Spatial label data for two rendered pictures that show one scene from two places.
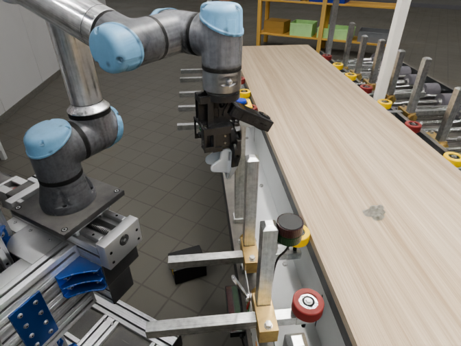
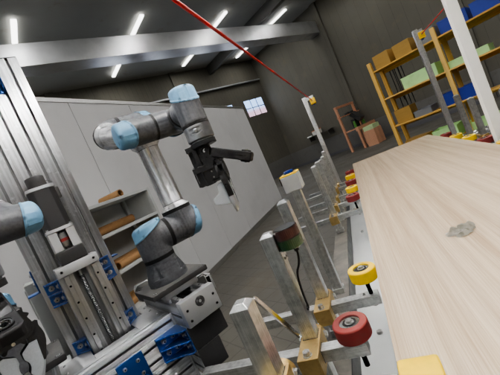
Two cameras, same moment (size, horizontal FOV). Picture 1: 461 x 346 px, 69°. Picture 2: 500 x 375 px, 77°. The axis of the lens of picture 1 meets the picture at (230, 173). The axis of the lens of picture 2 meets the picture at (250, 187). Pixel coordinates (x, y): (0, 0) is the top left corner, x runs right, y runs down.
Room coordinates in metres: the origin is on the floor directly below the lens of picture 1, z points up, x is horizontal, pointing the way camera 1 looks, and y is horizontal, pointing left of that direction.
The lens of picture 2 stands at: (-0.11, -0.41, 1.31)
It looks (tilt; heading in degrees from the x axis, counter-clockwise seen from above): 4 degrees down; 25
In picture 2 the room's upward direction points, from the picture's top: 24 degrees counter-clockwise
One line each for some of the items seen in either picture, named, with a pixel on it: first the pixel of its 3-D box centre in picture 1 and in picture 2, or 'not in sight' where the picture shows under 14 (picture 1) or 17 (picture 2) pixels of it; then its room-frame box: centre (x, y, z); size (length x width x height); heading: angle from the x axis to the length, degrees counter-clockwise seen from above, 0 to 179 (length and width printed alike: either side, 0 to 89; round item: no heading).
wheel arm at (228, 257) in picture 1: (235, 257); (310, 313); (0.76, -0.02, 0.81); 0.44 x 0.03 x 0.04; 96
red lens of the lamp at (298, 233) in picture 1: (289, 225); (286, 231); (0.56, -0.13, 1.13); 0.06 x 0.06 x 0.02
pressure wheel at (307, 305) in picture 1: (305, 313); (357, 342); (0.53, -0.20, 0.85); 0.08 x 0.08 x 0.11
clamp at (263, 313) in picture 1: (265, 312); (315, 349); (0.54, -0.09, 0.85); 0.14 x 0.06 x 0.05; 6
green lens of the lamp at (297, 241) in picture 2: (288, 233); (290, 240); (0.56, -0.13, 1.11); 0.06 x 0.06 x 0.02
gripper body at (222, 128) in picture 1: (218, 119); (208, 163); (0.64, 0.02, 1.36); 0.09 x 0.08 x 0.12; 112
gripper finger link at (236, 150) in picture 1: (232, 147); (225, 180); (0.62, -0.01, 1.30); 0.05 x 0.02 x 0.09; 22
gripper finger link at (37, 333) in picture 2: not in sight; (28, 340); (0.19, 0.25, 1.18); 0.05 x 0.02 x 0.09; 164
